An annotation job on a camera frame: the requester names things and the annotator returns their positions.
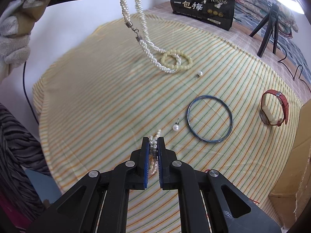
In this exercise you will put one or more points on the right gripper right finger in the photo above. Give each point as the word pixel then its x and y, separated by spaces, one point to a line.
pixel 208 201

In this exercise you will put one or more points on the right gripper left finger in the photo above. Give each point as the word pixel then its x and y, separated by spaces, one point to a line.
pixel 98 202

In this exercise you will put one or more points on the left hand white glove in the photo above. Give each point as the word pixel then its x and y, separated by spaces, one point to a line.
pixel 17 22

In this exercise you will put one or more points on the cardboard box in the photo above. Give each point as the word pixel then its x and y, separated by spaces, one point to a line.
pixel 291 193

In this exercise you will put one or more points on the dark striped fabric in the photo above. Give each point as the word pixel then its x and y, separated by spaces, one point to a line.
pixel 20 150

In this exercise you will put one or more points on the striped yellow cloth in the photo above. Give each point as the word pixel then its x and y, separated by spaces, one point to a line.
pixel 100 99

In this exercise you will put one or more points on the black snack bag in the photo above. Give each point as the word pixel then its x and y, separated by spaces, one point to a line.
pixel 216 12

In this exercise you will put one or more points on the blue patterned bedsheet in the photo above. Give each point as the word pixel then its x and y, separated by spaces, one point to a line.
pixel 289 48

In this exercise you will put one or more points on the folded floral quilt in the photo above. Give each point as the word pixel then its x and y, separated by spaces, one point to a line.
pixel 259 8

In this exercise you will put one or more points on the black tripod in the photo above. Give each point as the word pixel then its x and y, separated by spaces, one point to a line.
pixel 271 19

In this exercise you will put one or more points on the red strap wristwatch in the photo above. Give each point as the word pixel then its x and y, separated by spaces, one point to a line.
pixel 274 108

